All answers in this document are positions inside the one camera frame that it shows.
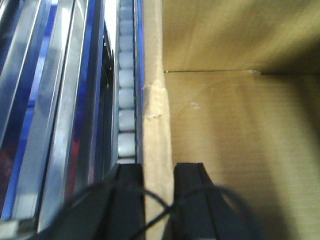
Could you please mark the left white roller track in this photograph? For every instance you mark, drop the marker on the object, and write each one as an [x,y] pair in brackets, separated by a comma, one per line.
[126,146]

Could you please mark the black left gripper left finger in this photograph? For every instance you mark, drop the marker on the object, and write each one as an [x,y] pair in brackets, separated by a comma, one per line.
[112,209]

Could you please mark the brown cardboard carton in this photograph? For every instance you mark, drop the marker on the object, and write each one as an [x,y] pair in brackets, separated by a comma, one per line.
[235,85]

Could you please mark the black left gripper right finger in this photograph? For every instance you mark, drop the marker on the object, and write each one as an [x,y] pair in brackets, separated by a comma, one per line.
[202,214]

